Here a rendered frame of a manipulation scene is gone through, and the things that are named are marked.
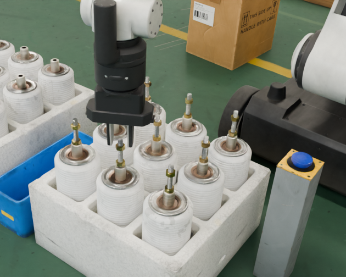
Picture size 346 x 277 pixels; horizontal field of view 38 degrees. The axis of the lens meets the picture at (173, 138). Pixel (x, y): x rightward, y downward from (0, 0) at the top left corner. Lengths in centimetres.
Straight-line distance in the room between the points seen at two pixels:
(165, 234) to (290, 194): 25
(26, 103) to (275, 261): 71
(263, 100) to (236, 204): 41
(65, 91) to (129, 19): 63
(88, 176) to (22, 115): 34
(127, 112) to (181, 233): 25
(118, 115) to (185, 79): 103
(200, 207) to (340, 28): 49
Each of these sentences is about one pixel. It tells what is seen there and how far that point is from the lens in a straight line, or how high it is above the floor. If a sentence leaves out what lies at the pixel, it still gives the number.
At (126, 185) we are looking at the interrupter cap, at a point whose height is 25.
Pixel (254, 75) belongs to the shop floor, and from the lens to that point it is 200.
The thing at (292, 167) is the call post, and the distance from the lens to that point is 98.
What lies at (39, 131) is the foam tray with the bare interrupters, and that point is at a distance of 132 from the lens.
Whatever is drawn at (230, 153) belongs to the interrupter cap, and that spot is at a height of 25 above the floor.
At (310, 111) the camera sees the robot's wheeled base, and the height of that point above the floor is 19.
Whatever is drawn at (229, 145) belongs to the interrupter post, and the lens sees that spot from 110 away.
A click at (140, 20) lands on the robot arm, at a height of 60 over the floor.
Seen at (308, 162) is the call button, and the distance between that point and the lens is 98.
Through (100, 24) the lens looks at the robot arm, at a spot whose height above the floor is 60.
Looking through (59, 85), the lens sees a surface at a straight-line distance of 137.
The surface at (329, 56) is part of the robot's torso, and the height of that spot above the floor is 44.
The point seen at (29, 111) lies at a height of 20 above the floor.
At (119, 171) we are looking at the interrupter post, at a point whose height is 27.
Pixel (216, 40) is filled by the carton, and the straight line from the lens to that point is 201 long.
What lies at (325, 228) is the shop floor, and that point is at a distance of 135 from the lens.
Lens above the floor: 89
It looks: 35 degrees down
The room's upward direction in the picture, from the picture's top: 4 degrees clockwise
